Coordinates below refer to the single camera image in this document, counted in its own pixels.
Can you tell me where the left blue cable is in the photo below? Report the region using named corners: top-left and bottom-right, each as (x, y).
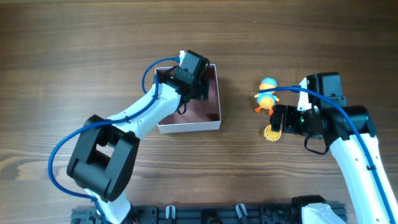
top-left (47, 56), bottom-right (181, 224)

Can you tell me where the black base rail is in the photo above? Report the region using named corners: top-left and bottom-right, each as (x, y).
top-left (71, 203), bottom-right (346, 224)

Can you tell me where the white box pink interior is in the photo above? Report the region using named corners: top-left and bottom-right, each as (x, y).
top-left (157, 63), bottom-right (221, 134)

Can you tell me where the right blue cable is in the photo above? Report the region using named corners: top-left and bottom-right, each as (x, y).
top-left (257, 86), bottom-right (398, 224)

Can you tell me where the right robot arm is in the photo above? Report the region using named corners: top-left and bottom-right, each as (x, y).
top-left (270, 72), bottom-right (397, 223)

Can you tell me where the yellow round slice toy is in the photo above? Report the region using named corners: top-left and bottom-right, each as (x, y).
top-left (264, 125), bottom-right (282, 142)

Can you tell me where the yellow duck toy blue hat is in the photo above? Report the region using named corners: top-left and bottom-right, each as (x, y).
top-left (254, 78), bottom-right (280, 115)

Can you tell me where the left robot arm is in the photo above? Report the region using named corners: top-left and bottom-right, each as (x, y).
top-left (67, 50), bottom-right (210, 223)

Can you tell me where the blue cable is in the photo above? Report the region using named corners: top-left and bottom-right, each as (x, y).
top-left (47, 56), bottom-right (181, 224)
top-left (257, 86), bottom-right (398, 224)

